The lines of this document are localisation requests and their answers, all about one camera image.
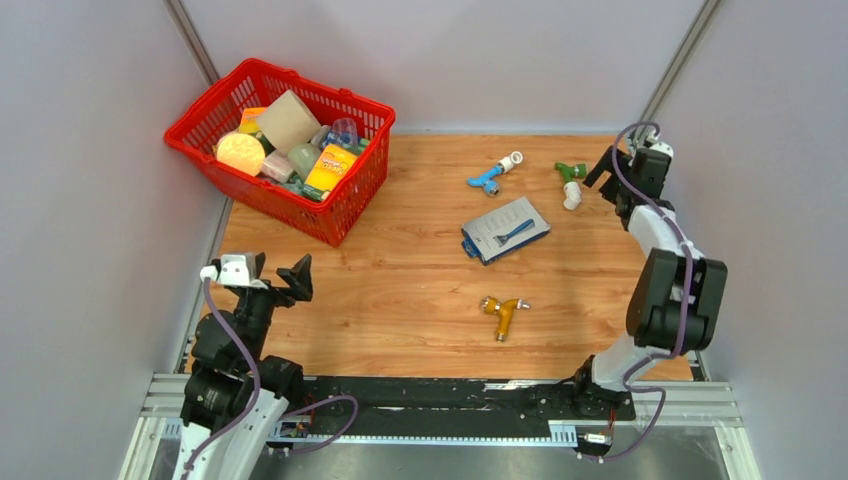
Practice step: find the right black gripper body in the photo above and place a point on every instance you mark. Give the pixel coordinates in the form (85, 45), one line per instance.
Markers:
(622, 187)

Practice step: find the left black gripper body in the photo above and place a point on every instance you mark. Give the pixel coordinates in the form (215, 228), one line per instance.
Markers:
(256, 309)

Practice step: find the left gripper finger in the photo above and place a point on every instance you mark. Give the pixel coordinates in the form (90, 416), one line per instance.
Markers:
(259, 262)
(298, 279)

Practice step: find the green water faucet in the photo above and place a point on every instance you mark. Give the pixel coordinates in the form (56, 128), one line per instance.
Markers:
(571, 173)

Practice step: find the white pipe elbow fitting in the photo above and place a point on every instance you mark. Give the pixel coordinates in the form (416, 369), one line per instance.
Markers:
(573, 196)

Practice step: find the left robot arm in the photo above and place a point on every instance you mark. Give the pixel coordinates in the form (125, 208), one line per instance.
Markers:
(235, 394)

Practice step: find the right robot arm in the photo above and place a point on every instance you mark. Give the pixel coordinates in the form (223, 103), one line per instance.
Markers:
(676, 301)

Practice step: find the pink wrapped soap bar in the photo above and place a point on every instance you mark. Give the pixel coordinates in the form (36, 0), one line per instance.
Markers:
(277, 167)

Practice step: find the orange round sponge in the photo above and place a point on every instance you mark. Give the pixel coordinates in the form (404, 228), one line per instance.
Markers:
(241, 152)

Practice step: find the pale green soap bar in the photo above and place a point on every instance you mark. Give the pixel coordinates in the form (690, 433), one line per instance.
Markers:
(303, 157)

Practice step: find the yellow orange snack packet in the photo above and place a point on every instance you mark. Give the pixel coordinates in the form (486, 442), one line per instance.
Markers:
(332, 166)

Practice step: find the blue faucet with white fitting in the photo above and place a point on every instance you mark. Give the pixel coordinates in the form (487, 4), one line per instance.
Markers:
(487, 181)

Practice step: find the razor blister pack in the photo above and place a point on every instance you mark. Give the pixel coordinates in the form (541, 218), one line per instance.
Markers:
(502, 231)

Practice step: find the brown cardboard box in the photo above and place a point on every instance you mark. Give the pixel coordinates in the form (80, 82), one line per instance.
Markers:
(288, 122)

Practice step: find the orange packet in basket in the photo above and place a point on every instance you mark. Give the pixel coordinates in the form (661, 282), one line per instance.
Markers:
(249, 120)

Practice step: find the red plastic shopping basket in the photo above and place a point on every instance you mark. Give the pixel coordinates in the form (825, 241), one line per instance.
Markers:
(255, 83)

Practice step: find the yellow brass faucet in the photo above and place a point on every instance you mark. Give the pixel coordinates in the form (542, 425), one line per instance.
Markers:
(504, 311)

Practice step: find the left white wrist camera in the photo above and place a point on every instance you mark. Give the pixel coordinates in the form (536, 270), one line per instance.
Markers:
(236, 270)

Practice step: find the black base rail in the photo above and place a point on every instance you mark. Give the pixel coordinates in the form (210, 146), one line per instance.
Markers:
(454, 407)

